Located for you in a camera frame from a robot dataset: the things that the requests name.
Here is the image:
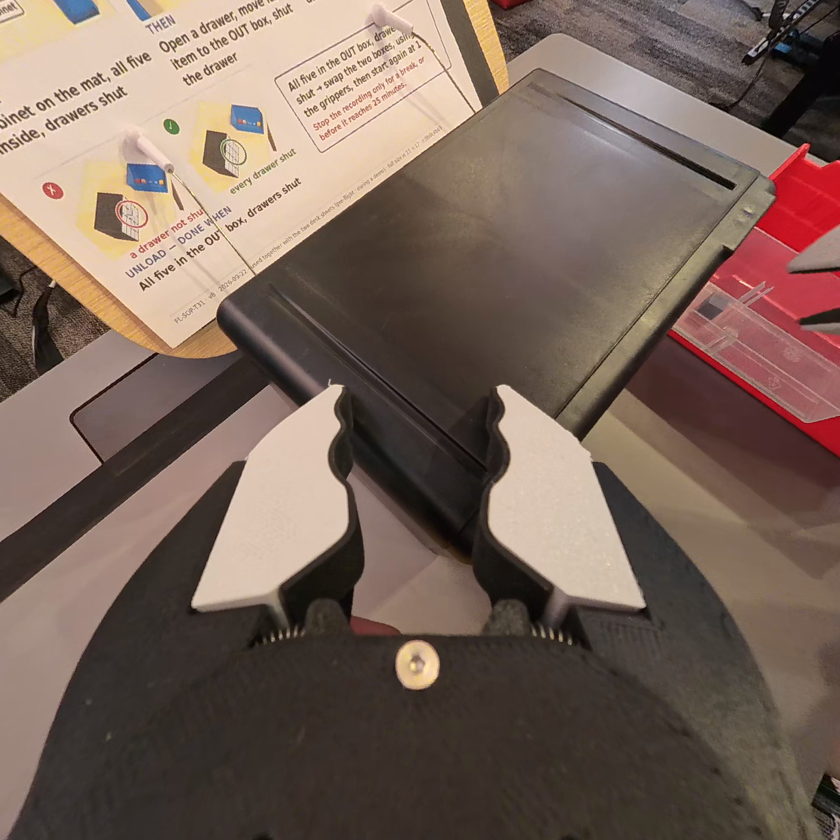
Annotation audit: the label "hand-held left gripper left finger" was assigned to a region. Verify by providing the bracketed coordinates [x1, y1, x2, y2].
[190, 384, 365, 626]

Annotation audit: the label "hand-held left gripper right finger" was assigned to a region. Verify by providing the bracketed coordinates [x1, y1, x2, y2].
[472, 384, 647, 626]

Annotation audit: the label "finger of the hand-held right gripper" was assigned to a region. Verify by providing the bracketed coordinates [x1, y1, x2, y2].
[786, 226, 840, 275]
[799, 289, 840, 329]

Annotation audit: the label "clear plastic drawer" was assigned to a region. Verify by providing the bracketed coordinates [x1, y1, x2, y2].
[676, 259, 840, 424]

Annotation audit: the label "red plastic bin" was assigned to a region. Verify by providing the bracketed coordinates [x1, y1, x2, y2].
[668, 144, 840, 454]

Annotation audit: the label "black drawer cabinet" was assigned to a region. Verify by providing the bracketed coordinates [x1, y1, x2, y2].
[217, 67, 777, 565]

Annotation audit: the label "black stand legs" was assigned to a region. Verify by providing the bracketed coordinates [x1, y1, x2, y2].
[761, 52, 840, 142]

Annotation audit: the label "dark grey desk mat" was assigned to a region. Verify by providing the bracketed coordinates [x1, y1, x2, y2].
[69, 357, 277, 463]

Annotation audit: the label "wooden board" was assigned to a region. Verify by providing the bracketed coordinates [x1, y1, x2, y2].
[0, 0, 511, 360]

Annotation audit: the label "silver and blue stand foot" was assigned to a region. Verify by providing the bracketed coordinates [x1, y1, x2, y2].
[742, 0, 831, 67]

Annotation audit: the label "white peg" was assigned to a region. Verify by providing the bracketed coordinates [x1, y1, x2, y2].
[369, 2, 419, 32]
[121, 126, 176, 173]

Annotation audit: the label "printed instruction sheet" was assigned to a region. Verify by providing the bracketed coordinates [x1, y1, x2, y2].
[0, 0, 483, 349]

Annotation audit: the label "thin wire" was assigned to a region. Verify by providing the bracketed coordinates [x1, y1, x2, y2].
[171, 169, 255, 275]
[392, 28, 481, 111]

